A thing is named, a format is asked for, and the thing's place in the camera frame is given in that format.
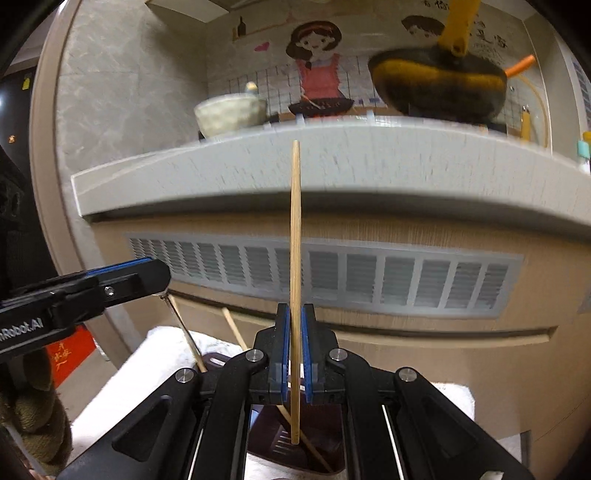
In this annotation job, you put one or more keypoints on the red door mat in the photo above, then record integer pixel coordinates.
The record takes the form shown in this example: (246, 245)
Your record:
(69, 355)

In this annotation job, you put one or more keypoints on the bottle wall sticker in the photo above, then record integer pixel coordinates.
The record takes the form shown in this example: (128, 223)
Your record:
(241, 27)

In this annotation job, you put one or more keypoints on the large grey vent grille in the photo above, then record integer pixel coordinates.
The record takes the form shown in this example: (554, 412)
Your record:
(415, 281)

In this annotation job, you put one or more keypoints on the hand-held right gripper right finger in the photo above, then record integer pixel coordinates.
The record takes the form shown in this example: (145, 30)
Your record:
(308, 355)

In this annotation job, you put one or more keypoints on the boy wall sticker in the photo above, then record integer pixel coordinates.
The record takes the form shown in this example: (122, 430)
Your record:
(418, 30)

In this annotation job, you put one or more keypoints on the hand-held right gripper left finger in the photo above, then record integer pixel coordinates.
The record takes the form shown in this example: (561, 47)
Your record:
(282, 350)

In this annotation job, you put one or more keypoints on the purple plastic utensil container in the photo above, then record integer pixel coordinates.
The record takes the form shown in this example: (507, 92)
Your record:
(318, 429)

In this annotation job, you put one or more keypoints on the wooden kitchen cabinet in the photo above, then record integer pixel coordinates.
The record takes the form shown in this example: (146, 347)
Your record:
(531, 360)

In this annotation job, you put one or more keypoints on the light wooden chopstick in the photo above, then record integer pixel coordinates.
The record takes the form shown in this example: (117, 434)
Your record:
(295, 230)
(235, 330)

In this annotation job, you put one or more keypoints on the white lace tablecloth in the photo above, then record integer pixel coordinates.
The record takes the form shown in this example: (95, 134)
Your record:
(152, 350)

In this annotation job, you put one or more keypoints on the girl wall sticker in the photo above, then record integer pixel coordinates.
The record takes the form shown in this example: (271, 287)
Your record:
(318, 74)

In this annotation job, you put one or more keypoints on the teal cup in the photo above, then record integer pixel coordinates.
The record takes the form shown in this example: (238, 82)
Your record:
(584, 150)

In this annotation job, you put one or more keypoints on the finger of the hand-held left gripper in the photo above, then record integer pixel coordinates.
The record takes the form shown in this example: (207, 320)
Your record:
(101, 266)
(129, 284)

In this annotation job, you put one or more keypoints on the white ceramic bowl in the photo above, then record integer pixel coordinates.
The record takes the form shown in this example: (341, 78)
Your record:
(226, 117)

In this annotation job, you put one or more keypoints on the grey kitchen countertop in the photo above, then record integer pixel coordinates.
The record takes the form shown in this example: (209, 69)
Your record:
(369, 161)

